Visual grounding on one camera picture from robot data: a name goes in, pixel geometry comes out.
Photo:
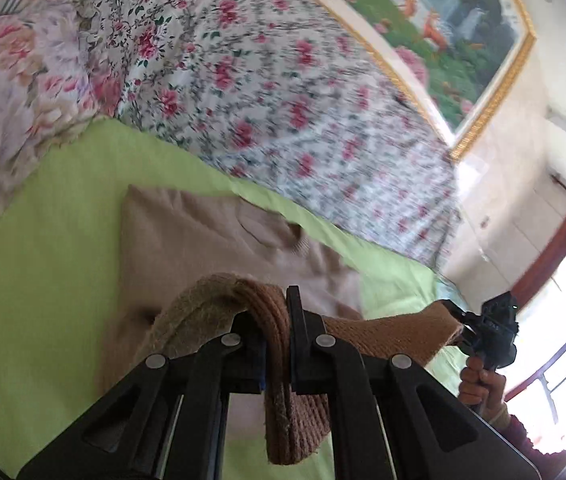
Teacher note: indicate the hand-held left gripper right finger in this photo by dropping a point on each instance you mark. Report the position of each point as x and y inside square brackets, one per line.
[308, 360]

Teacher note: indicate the white red-flowered quilt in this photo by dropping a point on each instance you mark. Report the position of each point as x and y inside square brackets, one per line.
[263, 85]

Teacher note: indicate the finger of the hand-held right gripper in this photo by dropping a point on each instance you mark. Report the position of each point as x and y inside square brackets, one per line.
[458, 319]

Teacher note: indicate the beige knitted sweater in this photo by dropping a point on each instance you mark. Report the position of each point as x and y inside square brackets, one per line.
[203, 240]

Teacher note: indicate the green bed sheet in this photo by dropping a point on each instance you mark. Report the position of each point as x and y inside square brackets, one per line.
[53, 260]

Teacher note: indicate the person's right forearm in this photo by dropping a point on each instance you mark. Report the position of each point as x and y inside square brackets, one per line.
[513, 432]

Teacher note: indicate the pink floral pillow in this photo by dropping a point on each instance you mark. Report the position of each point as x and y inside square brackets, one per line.
[18, 90]

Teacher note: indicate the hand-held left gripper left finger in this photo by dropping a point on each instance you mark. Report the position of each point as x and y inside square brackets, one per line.
[246, 360]

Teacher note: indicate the gold-framed landscape painting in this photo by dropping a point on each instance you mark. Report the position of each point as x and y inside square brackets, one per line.
[443, 20]

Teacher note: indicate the person's right hand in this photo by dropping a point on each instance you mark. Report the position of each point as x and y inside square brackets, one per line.
[478, 385]

